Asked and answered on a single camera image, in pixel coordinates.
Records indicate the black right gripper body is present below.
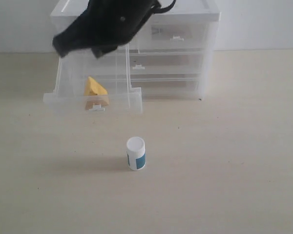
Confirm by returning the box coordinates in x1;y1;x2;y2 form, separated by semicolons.
84;0;161;37

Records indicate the clear drawer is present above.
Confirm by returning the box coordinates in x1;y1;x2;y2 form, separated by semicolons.
131;74;204;100
138;23;209;52
129;54;203;75
43;45;143;115

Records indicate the yellow wedge block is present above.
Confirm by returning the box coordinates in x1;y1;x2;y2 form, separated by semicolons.
84;77;109;110

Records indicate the white teal pill bottle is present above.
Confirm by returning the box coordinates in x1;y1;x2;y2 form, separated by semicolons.
126;136;146;171

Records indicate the white plastic drawer cabinet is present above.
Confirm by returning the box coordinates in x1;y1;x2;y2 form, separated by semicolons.
43;0;221;110

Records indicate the clear bottom drawer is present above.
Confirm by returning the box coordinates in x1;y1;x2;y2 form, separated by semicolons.
131;74;204;100

